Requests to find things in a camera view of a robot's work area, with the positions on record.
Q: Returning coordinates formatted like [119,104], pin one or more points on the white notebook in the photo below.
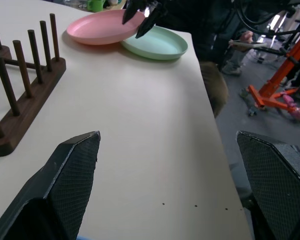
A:
[250,45]

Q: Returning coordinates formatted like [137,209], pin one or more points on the bystander hand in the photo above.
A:
[246,38]

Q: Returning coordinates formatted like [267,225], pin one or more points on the orange metal stand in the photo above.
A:
[277,82]

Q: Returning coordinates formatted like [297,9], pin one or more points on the pink object on stand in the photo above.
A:
[292,106]

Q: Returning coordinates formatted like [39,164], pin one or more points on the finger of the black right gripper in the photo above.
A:
[130,12]
[150,22]

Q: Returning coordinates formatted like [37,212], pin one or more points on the person in dark jacket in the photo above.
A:
[210,27]

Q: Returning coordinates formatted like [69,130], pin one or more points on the green mug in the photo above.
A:
[96,5]

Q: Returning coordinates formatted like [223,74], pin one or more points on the dark wooden dish rack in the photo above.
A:
[27,100]

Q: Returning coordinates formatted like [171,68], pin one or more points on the blue plate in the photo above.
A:
[86,238]

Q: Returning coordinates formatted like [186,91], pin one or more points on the green plate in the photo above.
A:
[157,43]

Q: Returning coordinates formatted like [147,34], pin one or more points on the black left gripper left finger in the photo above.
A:
[52,190]

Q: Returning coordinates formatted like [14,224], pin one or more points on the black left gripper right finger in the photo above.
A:
[277,180]

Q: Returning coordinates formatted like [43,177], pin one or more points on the pink plate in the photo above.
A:
[102,28]

